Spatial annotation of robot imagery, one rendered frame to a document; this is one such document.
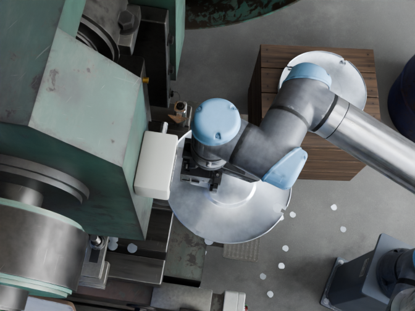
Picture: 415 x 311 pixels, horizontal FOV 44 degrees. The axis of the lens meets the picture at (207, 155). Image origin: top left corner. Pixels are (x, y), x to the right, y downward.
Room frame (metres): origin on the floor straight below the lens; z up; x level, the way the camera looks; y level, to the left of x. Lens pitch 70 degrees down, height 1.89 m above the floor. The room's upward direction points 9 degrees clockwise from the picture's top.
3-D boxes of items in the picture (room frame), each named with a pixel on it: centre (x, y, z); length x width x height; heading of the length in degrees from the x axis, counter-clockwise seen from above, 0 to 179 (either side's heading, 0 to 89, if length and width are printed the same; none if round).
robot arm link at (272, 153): (0.32, -0.11, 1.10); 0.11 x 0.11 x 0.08; 70
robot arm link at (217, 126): (0.34, -0.01, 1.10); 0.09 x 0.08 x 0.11; 70
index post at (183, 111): (0.52, 0.08, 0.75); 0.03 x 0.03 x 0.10; 0
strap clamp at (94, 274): (0.17, 0.21, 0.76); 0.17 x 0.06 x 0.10; 0
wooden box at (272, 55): (0.85, -0.34, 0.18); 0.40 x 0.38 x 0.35; 97
